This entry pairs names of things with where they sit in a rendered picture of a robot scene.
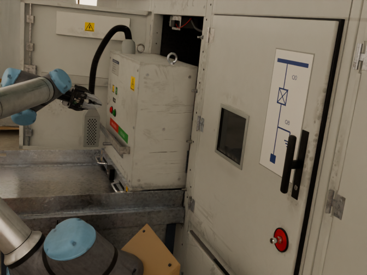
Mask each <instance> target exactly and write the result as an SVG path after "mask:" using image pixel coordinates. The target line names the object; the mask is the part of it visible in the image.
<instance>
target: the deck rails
mask: <svg viewBox="0 0 367 275"><path fill-rule="evenodd" d="M100 151H101V150H5V151H0V153H6V156H0V168H15V167H40V166H87V165H103V164H98V163H97V161H96V160H95V157H96V156H100ZM183 193H184V191H183V190H162V191H150V192H126V193H103V194H80V195H56V196H33V197H20V198H2V199H3V200H4V201H5V202H7V205H8V206H9V207H10V208H11V209H12V210H13V211H14V212H15V213H16V214H17V215H18V216H19V217H29V216H47V215H56V214H74V213H91V212H109V211H126V210H144V209H153V208H171V207H182V199H183Z"/></svg>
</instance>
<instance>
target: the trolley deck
mask: <svg viewBox="0 0 367 275"><path fill-rule="evenodd" d="M113 182H114V180H109V179H108V178H107V176H106V168H105V166H104V165H87V166H40V167H15V168H0V197H1V198H20V197H33V196H56V195H80V194H103V193H115V191H114V189H113V188H112V186H111V183H113ZM184 213H185V209H184V208H183V207H171V208H153V209H144V210H126V211H109V212H91V213H74V214H56V215H47V216H29V217H20V219H21V220H22V221H23V222H24V223H25V224H26V225H27V226H28V227H29V228H30V229H31V230H32V231H41V232H42V234H48V233H49V232H50V231H51V230H52V229H55V228H56V225H58V224H59V223H61V222H62V221H64V220H67V219H70V218H79V219H82V220H83V221H85V222H86V223H88V224H90V225H91V226H93V227H94V229H95V230H99V229H113V228H127V227H135V226H145V225H146V224H147V223H148V225H163V224H177V223H184Z"/></svg>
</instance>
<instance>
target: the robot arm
mask: <svg viewBox="0 0 367 275"><path fill-rule="evenodd" d="M1 86H2V88H0V119H4V118H6V117H9V116H11V119H12V121H13V122H14V123H16V124H18V125H30V124H32V123H34V122H35V121H36V116H37V113H36V112H37V111H39V110H40V109H42V108H43V107H45V106H47V104H49V103H51V102H52V101H54V100H55V99H59V100H61V102H62V104H63V105H64V106H67V107H68V108H69V109H73V110H75V111H82V110H92V109H94V110H96V109H97V108H99V107H101V105H102V103H101V101H100V100H99V99H98V98H97V97H96V96H95V95H94V94H92V93H91V92H90V91H89V90H88V89H87V88H85V87H82V86H77V85H75V86H72V82H71V79H70V77H69V76H68V74H67V73H66V72H65V71H64V70H62V69H58V68H57V69H54V70H53V71H50V72H49V73H48V74H47V75H44V76H38V75H35V74H32V73H28V72H26V71H23V70H20V69H15V68H8V69H6V70H5V72H4V74H3V76H2V81H1ZM84 99H89V100H90V101H93V102H95V104H92V103H87V102H85V101H84ZM0 251H1V252H2V253H3V254H4V264H5V265H6V267H7V275H143V273H144V267H143V263H142V261H141V260H140V259H139V258H138V257H136V256H135V255H134V254H132V253H129V252H125V251H123V250H120V249H117V248H116V247H114V246H113V245H112V244H111V243H110V242H109V241H108V240H106V239H105V238H104V237H103V236H102V235H101V234H99V233H98V232H97V231H96V230H95V229H94V227H93V226H91V225H90V224H88V223H86V222H85V221H83V220H82V219H79V218H70V219H67V220H64V221H62V222H61V223H59V224H58V225H56V228H55V229H52V230H51V231H50V232H49V234H48V235H47V237H45V236H44V235H43V234H42V232H41V231H32V230H31V229H30V228H29V227H28V226H27V225H26V224H25V223H24V222H23V221H22V220H21V219H20V217H19V216H18V215H17V214H16V213H15V212H14V211H13V210H12V209H11V208H10V207H9V206H8V205H7V203H6V202H5V201H4V200H3V199H2V198H1V197H0Z"/></svg>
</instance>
